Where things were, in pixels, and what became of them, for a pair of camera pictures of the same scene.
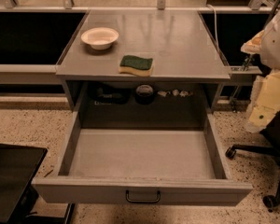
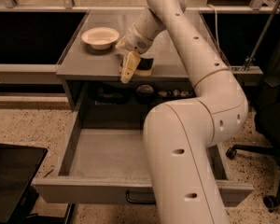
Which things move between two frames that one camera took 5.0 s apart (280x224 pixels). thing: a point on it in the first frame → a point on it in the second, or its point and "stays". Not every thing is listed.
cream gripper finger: (254, 45) → (130, 63)
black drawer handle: (142, 201) stays
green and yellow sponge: (143, 66) stays
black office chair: (277, 130) stays
